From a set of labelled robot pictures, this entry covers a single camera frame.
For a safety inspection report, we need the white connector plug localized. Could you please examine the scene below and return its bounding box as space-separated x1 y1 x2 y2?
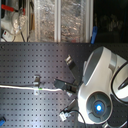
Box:
59 111 70 121

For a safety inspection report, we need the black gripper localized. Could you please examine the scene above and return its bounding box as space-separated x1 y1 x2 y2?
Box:
54 56 82 95

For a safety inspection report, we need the blue object at corner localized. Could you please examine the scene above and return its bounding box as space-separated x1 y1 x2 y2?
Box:
0 116 6 127

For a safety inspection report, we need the metal cable clip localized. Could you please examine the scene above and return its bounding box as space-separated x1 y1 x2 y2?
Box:
33 75 40 95

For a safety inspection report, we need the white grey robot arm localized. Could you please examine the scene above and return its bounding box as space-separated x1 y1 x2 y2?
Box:
54 47 128 128

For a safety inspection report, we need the white cable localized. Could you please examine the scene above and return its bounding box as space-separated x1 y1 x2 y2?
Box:
0 84 64 92

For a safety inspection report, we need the clear plastic storage bin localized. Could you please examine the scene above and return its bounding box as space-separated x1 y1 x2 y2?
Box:
34 0 93 43

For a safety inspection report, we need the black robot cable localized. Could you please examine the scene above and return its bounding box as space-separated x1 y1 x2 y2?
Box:
109 61 128 104

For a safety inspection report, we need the blue handled tool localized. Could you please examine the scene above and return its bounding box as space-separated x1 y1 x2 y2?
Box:
91 26 98 44

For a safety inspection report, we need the black perforated board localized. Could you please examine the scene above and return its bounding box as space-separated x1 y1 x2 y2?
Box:
0 42 128 128

